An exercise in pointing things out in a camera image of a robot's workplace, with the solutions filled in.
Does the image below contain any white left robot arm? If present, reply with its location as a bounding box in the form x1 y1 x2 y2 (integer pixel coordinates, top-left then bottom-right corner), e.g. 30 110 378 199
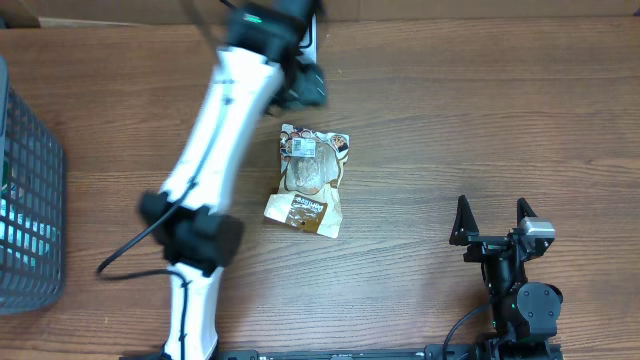
96 0 326 359

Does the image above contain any brown clear snack bag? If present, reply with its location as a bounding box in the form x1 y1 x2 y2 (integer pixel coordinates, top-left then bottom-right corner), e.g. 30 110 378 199
264 124 350 239

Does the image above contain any dark grey mesh basket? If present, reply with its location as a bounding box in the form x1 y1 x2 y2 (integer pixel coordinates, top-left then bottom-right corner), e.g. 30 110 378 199
1 61 67 315

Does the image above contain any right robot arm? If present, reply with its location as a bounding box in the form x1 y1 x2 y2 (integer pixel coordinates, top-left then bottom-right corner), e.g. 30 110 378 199
441 195 564 359

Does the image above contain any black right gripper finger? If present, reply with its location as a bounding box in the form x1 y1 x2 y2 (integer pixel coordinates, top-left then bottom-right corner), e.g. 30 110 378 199
516 197 536 225
449 195 479 245

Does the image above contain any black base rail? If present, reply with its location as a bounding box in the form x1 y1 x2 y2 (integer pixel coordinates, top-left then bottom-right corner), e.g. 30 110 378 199
119 344 564 360

